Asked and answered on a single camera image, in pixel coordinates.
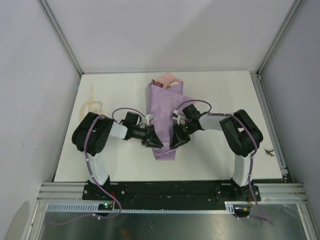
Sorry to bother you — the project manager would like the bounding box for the aluminium frame rail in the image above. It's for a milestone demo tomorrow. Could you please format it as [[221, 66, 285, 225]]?
[[37, 182, 85, 203]]

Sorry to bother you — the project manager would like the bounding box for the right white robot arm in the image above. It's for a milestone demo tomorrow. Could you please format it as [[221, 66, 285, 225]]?
[[169, 104, 264, 202]]

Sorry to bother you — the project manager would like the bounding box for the pink wrapping paper sheet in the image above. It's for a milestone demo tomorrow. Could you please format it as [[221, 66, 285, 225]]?
[[147, 73, 192, 161]]

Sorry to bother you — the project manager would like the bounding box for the white cable duct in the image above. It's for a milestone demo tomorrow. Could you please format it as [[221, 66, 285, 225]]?
[[46, 202, 235, 214]]

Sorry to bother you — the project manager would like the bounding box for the light pink rose stem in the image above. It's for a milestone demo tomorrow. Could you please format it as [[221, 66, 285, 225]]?
[[166, 80, 180, 89]]

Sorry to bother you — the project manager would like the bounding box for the small dry leaf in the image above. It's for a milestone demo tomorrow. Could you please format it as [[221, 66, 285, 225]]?
[[264, 148, 276, 157]]

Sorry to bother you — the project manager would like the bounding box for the dark pink rose stem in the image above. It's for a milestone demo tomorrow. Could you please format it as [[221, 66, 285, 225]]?
[[150, 79, 164, 88]]

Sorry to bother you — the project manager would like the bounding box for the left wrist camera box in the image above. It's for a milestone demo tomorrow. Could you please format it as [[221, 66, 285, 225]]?
[[145, 114, 154, 125]]

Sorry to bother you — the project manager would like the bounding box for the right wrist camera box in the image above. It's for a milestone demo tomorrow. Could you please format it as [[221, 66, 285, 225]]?
[[172, 109, 185, 122]]

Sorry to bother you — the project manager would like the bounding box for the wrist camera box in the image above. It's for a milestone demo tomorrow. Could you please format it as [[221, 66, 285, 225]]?
[[172, 109, 185, 122], [145, 114, 154, 125]]

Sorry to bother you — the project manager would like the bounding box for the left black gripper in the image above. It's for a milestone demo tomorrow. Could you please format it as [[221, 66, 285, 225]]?
[[131, 124, 163, 148]]

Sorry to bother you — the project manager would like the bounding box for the cream ribbon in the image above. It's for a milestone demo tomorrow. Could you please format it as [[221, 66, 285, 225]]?
[[79, 83, 103, 122]]

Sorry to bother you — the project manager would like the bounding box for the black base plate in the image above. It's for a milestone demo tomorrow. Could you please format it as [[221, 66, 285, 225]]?
[[82, 180, 261, 211]]

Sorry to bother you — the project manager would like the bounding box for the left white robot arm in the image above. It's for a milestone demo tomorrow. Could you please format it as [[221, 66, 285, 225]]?
[[71, 111, 164, 200]]

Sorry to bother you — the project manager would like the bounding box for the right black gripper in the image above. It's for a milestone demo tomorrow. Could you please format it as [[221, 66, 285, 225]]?
[[170, 122, 198, 150]]

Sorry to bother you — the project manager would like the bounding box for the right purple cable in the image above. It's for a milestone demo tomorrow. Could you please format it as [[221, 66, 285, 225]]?
[[174, 99, 274, 226]]

